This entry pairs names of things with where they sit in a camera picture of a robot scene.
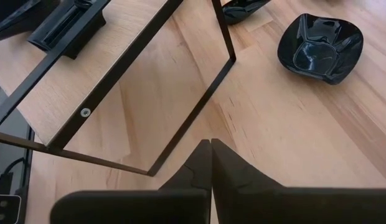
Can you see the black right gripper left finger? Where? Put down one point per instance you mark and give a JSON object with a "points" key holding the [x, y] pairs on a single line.
{"points": [[134, 208]]}

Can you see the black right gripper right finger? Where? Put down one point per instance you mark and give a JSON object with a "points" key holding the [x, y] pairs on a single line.
{"points": [[274, 205]]}

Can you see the leaf-shaped black plate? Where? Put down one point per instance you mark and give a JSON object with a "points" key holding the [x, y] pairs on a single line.
{"points": [[320, 49]]}

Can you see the small square black plate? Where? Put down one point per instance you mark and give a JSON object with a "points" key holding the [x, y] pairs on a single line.
{"points": [[87, 28]]}

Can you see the teardrop-shaped black plate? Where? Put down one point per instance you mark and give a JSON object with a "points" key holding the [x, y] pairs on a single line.
{"points": [[242, 11]]}

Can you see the wooden shelf with black legs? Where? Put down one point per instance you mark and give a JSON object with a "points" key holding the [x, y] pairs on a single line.
{"points": [[56, 93]]}

